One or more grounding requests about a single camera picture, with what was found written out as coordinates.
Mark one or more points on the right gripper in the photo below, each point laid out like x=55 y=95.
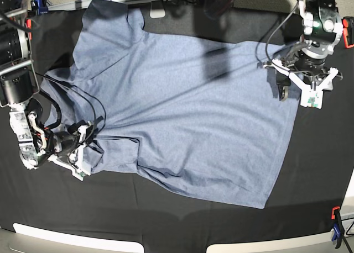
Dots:
x=68 y=139

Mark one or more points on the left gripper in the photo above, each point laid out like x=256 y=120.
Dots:
x=304 y=60

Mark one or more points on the blue-grey t-shirt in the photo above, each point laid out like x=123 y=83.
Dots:
x=198 y=117

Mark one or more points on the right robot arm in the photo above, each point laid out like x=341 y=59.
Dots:
x=34 y=116

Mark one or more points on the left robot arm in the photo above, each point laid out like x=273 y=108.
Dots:
x=322 y=29

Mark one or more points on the orange black clamp far-right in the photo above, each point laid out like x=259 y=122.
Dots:
x=348 y=23

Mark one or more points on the blue orange clamp near-right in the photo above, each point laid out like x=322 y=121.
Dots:
x=340 y=232

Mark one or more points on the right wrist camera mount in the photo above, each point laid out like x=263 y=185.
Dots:
x=74 y=162

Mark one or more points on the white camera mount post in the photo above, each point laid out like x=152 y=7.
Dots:
x=157 y=9

